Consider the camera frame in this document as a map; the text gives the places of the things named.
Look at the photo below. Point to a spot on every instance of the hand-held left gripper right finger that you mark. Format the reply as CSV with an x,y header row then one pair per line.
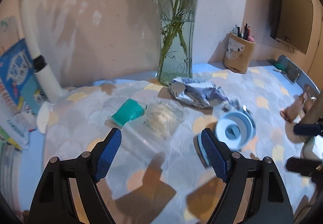
x,y
214,155

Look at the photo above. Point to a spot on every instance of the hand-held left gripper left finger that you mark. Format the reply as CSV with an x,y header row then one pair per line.
x,y
108,153

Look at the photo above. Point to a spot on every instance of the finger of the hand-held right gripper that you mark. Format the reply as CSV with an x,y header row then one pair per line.
x,y
302,166
307,128

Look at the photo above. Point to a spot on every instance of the light blue ribbon roll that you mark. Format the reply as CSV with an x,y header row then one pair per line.
x,y
234,133

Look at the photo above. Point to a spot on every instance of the green gel packet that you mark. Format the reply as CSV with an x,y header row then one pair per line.
x,y
128,111

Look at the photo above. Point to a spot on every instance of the white blue foil packet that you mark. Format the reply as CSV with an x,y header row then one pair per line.
x,y
196,92

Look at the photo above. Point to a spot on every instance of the fan patterned tablecloth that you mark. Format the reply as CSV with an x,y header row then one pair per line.
x,y
75,125

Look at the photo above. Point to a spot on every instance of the grey blue plastic holder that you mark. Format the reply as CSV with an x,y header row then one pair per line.
x,y
290,70

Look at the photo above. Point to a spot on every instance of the translucent white packet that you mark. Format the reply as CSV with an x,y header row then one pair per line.
x,y
161,118

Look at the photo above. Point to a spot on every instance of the green pen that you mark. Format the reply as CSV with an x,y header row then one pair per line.
x,y
278,65

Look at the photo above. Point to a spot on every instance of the white desk lamp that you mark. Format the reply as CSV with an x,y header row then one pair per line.
x,y
48,80

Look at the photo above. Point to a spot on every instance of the small teal book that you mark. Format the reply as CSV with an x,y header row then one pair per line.
x,y
30,92

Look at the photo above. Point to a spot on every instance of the cardboard pen holder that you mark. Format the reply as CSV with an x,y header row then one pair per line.
x,y
238,54

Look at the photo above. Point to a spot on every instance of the row of books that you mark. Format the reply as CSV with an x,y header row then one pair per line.
x,y
10,123

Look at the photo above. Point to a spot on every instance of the bunch of pens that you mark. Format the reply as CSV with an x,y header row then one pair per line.
x,y
242,33

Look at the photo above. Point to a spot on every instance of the dark wall monitor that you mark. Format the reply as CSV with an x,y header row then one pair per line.
x,y
292,12

